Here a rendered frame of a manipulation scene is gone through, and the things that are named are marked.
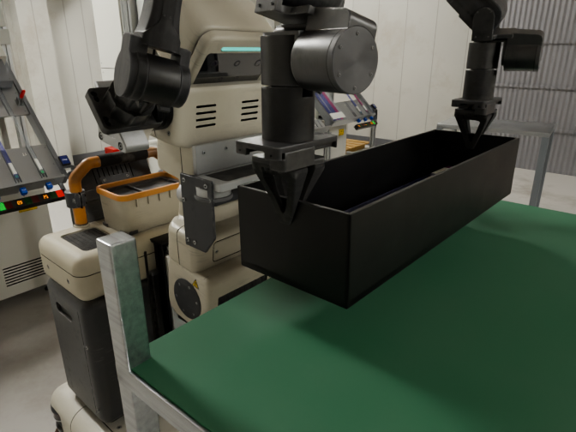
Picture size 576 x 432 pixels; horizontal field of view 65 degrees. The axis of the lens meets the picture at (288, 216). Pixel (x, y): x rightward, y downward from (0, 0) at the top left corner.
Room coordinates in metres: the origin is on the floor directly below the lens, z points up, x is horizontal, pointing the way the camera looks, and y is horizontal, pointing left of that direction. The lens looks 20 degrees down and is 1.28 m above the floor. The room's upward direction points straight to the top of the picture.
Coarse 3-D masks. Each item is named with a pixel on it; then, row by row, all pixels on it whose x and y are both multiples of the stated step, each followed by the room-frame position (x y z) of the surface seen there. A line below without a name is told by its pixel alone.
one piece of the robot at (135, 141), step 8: (112, 80) 0.88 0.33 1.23; (104, 136) 0.85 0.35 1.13; (112, 136) 0.84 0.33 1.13; (120, 136) 0.81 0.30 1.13; (128, 136) 0.82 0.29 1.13; (136, 136) 0.83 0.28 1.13; (144, 136) 0.84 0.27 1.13; (112, 144) 0.83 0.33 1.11; (120, 144) 0.82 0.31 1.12; (128, 144) 0.81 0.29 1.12; (136, 144) 0.82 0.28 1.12; (144, 144) 0.83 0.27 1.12; (128, 152) 0.81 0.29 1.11
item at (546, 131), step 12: (444, 120) 3.33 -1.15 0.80; (504, 120) 3.33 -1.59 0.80; (492, 132) 2.97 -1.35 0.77; (504, 132) 2.93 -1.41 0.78; (516, 132) 2.90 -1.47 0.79; (528, 132) 2.86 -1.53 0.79; (540, 132) 2.82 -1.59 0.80; (552, 132) 3.14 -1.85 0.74; (540, 156) 2.81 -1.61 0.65; (540, 168) 2.80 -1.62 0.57; (540, 180) 2.79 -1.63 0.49; (540, 192) 3.14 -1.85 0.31
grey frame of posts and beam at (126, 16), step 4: (120, 0) 2.96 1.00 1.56; (124, 0) 2.95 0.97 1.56; (128, 0) 2.97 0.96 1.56; (120, 4) 2.97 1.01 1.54; (124, 4) 2.95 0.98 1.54; (128, 4) 2.97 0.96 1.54; (124, 8) 2.95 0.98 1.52; (128, 8) 2.96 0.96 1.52; (124, 12) 2.94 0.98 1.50; (128, 12) 2.96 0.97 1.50; (124, 16) 2.95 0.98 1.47; (128, 16) 2.97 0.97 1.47; (124, 20) 2.95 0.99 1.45; (128, 20) 2.97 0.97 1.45; (124, 24) 2.95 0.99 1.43; (128, 24) 2.95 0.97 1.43; (124, 28) 2.96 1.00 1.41; (128, 28) 2.95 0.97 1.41; (124, 32) 2.96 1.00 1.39; (128, 32) 2.95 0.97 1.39; (132, 32) 2.97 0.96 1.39
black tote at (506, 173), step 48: (384, 144) 0.80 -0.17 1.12; (432, 144) 0.95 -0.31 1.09; (480, 144) 0.90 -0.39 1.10; (240, 192) 0.54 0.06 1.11; (336, 192) 0.69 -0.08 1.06; (384, 192) 0.81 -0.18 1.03; (432, 192) 0.57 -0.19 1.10; (480, 192) 0.72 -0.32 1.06; (240, 240) 0.54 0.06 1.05; (288, 240) 0.49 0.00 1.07; (336, 240) 0.44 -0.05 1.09; (384, 240) 0.48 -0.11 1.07; (432, 240) 0.59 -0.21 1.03; (336, 288) 0.44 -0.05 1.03
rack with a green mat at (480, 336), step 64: (128, 256) 0.42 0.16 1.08; (448, 256) 0.69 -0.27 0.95; (512, 256) 0.69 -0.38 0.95; (128, 320) 0.41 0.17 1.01; (192, 320) 0.50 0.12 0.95; (256, 320) 0.50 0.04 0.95; (320, 320) 0.50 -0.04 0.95; (384, 320) 0.50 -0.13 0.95; (448, 320) 0.50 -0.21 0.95; (512, 320) 0.50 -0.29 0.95; (128, 384) 0.41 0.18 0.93; (192, 384) 0.38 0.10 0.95; (256, 384) 0.38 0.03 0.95; (320, 384) 0.38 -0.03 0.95; (384, 384) 0.38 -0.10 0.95; (448, 384) 0.38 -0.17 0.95; (512, 384) 0.38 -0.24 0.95
